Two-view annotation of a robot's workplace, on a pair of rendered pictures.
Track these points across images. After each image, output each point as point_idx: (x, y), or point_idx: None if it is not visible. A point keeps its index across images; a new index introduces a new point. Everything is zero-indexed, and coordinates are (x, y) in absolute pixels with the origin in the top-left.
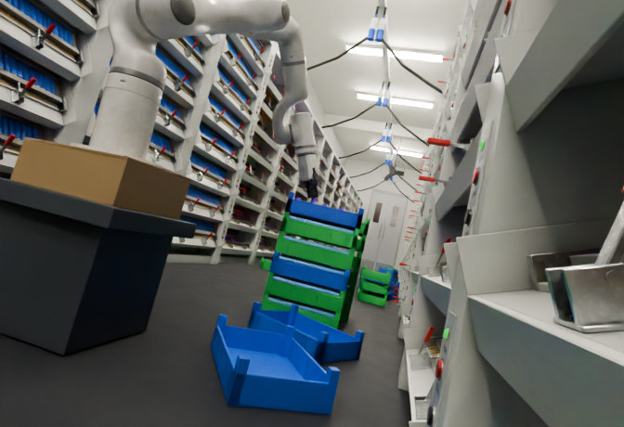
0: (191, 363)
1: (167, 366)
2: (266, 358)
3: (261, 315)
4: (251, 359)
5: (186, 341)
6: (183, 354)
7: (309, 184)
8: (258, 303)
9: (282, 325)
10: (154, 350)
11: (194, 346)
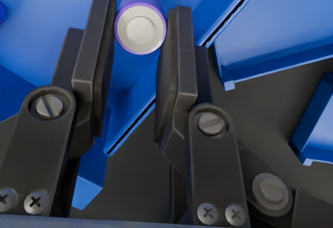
0: (322, 167)
1: (323, 182)
2: (331, 103)
3: (246, 79)
4: (330, 119)
5: (273, 161)
6: (304, 169)
7: (178, 197)
8: (232, 86)
9: (294, 66)
10: (294, 186)
11: (288, 157)
